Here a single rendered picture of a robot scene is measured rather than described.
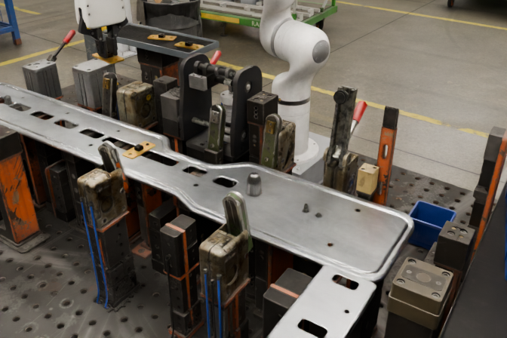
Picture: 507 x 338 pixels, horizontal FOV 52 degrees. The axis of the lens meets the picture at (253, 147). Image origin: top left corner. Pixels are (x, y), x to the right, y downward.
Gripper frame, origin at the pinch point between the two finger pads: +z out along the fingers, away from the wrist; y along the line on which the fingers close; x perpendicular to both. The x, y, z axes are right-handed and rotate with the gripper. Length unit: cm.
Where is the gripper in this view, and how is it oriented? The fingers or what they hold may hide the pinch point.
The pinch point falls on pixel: (106, 47)
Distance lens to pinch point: 124.2
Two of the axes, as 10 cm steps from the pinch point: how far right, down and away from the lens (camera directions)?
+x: 7.1, 3.3, -6.1
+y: -7.0, 3.5, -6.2
